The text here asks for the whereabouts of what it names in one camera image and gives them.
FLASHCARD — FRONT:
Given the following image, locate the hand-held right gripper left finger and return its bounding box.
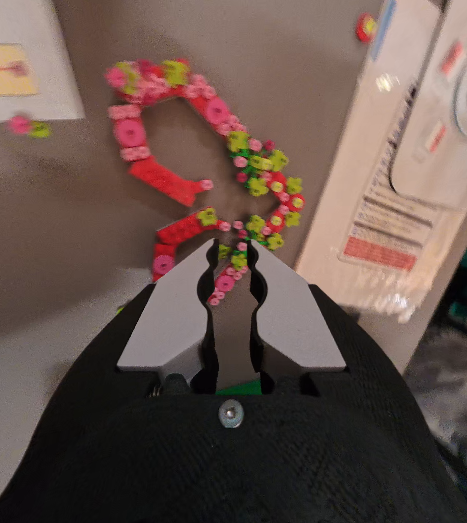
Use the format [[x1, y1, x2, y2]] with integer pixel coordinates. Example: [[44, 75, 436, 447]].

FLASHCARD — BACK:
[[117, 239, 221, 395]]

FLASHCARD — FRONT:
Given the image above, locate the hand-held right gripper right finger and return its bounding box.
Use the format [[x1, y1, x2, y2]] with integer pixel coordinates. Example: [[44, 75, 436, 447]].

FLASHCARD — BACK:
[[246, 239, 348, 395]]

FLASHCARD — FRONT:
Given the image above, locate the red lego heart wreath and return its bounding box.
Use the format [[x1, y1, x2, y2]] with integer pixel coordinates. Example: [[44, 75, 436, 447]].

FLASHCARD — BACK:
[[104, 57, 305, 307]]

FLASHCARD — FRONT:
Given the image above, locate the pink flower lego lime base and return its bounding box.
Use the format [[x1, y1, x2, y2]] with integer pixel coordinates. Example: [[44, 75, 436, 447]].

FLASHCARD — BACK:
[[8, 114, 51, 139]]

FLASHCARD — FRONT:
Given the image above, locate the red round lego lime stud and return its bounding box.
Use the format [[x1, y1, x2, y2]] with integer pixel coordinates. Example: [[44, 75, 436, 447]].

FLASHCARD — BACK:
[[355, 12, 378, 42]]

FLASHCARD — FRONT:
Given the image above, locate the lego instruction booklet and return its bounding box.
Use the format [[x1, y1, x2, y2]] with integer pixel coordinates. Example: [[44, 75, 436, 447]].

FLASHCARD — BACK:
[[0, 0, 86, 123]]

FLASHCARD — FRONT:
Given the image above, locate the green plastic bin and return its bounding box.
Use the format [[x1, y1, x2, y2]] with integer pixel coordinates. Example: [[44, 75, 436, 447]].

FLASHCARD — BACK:
[[216, 379, 262, 395]]

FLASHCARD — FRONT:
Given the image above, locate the laminated printed sheet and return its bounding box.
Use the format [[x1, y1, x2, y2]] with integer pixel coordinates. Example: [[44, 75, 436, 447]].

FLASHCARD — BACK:
[[295, 0, 467, 323]]

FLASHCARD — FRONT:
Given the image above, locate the white rounded tray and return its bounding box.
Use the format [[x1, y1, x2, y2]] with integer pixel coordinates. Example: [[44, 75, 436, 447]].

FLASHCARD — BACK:
[[389, 0, 467, 211]]

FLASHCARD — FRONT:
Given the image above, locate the clear tube pink label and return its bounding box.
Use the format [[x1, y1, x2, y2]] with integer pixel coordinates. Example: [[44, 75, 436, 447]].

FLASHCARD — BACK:
[[442, 41, 465, 74], [427, 124, 447, 154]]

